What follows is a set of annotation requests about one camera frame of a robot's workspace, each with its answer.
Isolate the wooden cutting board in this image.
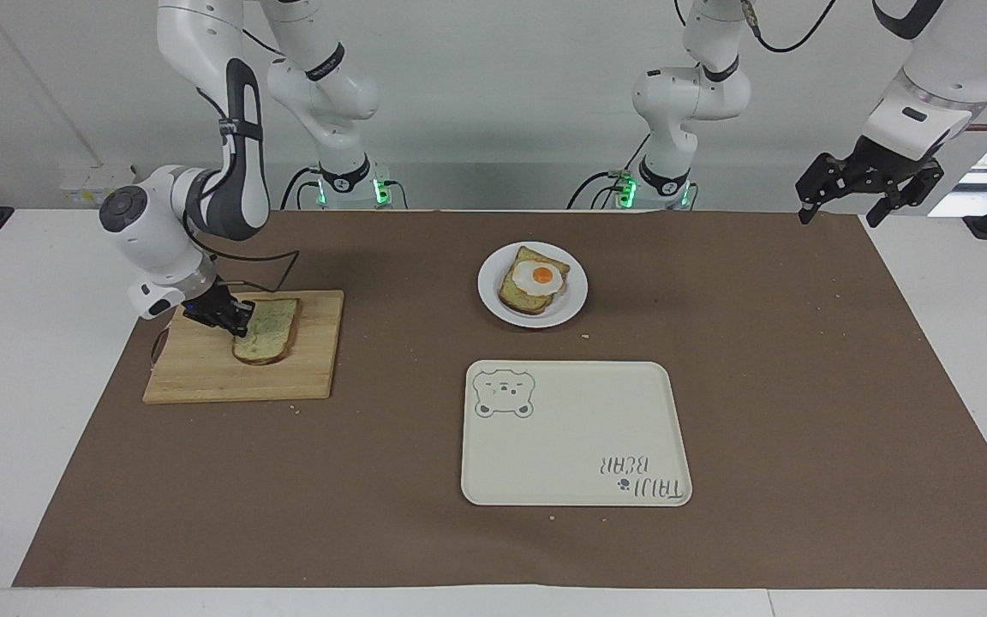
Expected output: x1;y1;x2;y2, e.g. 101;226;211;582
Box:
142;290;346;405

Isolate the fried egg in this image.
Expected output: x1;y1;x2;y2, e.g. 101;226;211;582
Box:
511;261;566;298

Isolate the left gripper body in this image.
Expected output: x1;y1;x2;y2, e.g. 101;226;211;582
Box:
841;135;940;191

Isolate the cream tray with bear print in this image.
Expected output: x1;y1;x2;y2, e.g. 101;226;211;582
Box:
460;360;694;508

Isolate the white round plate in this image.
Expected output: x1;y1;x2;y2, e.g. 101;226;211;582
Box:
477;242;589;330

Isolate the white wall socket box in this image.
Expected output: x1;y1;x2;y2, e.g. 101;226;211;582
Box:
58;164;137;212

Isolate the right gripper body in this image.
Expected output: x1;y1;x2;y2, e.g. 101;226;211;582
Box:
181;279;239;330

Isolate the toasted bread slice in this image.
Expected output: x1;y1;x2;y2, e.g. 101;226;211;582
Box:
498;246;571;317

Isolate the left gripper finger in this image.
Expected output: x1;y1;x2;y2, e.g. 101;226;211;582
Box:
795;152;868;226
865;161;946;230

